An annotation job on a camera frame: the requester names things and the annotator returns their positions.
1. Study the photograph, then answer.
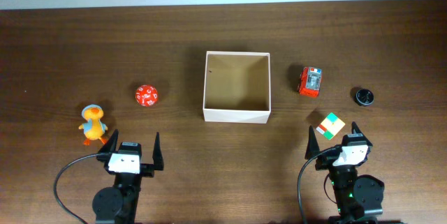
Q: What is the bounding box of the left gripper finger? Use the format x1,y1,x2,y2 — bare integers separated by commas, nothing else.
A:
152,132,163,165
99,129,119,154

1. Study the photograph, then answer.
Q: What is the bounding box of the colourful puzzle cube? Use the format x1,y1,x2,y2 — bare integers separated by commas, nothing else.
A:
316,112,345,140

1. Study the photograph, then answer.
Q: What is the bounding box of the black round cap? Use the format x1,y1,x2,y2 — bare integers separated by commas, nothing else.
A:
354,89,374,107

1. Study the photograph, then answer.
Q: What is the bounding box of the red toy car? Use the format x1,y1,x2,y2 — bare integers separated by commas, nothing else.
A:
297,67,322,98

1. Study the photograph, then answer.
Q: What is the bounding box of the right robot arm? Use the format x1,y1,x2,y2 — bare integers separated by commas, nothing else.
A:
298,122,385,224

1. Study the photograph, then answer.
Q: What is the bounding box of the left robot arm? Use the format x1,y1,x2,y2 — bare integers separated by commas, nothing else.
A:
92,130,164,224

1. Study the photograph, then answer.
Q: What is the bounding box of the orange plush duck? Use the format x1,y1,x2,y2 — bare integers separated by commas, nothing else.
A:
78,104,108,146

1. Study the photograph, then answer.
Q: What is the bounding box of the red letter ball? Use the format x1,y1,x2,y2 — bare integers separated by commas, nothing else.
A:
135,84,159,107

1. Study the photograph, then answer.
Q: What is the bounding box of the white cardboard box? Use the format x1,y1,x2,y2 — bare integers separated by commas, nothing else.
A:
203,51,272,124

